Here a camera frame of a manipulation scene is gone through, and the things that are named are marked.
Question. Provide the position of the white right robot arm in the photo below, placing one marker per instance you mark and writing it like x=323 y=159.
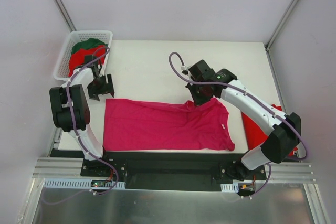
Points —
x=282 y=130

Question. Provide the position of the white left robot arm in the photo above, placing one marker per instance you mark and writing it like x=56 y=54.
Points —
x=70 y=108

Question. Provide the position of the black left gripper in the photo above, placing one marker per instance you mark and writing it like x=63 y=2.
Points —
x=102 y=85

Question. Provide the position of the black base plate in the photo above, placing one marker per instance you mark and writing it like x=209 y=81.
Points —
x=173 y=171

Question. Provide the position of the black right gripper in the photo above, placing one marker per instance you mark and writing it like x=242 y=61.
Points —
x=199 y=95

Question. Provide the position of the pink t shirt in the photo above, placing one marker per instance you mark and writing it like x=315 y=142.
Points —
x=138 y=126

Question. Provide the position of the folded red t shirt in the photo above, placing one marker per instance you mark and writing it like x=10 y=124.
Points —
x=254 y=129

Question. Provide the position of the green t shirt in basket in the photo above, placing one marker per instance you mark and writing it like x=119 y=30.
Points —
x=87 y=44

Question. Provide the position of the right aluminium frame post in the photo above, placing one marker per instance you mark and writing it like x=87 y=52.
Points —
x=281 y=24

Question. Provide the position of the red t shirt in basket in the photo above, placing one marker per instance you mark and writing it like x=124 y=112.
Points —
x=78 y=56

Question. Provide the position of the white perforated plastic basket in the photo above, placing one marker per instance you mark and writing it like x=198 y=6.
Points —
x=61 y=70

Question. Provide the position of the aluminium frame post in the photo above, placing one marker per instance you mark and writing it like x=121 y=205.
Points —
x=281 y=24
x=65 y=15

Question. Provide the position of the left aluminium frame post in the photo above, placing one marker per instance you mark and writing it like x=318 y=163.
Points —
x=65 y=15

